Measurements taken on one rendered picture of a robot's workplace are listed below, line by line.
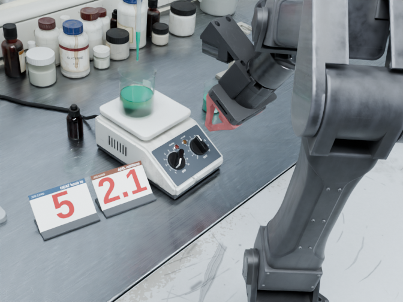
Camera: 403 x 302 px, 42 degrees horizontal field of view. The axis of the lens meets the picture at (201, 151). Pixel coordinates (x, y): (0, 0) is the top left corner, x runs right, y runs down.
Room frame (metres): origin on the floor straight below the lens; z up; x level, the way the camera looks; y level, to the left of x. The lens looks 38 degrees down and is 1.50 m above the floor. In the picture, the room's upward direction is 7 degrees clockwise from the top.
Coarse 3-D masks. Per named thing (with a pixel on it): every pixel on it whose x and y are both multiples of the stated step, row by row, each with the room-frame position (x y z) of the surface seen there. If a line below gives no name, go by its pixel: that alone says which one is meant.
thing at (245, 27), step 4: (240, 24) 1.07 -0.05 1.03; (244, 24) 1.07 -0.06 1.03; (240, 28) 1.05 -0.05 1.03; (244, 28) 1.05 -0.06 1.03; (248, 28) 1.06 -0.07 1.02; (244, 32) 1.04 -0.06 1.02; (248, 32) 1.03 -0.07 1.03; (228, 64) 1.07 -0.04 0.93; (232, 64) 1.06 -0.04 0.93; (224, 72) 1.06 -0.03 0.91; (216, 76) 1.04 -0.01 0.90; (220, 76) 1.04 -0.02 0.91
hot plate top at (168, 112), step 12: (156, 96) 0.80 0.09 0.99; (108, 108) 0.74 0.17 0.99; (156, 108) 0.76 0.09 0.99; (168, 108) 0.76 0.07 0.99; (180, 108) 0.77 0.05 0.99; (120, 120) 0.71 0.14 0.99; (132, 120) 0.71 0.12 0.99; (144, 120) 0.72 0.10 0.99; (156, 120) 0.72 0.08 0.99; (168, 120) 0.73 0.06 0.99; (180, 120) 0.74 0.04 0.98; (132, 132) 0.69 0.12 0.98; (144, 132) 0.68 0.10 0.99; (156, 132) 0.69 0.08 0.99
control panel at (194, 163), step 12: (192, 132) 0.74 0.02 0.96; (168, 144) 0.69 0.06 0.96; (180, 144) 0.70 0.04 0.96; (156, 156) 0.66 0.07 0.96; (192, 156) 0.69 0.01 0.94; (204, 156) 0.70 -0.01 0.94; (216, 156) 0.72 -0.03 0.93; (168, 168) 0.65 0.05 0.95; (192, 168) 0.67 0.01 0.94; (180, 180) 0.64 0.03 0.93
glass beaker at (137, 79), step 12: (120, 72) 0.74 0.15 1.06; (132, 72) 0.77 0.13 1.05; (144, 72) 0.77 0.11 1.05; (156, 72) 0.75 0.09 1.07; (120, 84) 0.73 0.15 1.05; (132, 84) 0.71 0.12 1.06; (144, 84) 0.72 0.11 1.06; (120, 96) 0.73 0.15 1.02; (132, 96) 0.71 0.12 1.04; (144, 96) 0.72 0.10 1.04; (120, 108) 0.73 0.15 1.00; (132, 108) 0.71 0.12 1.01; (144, 108) 0.72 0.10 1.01
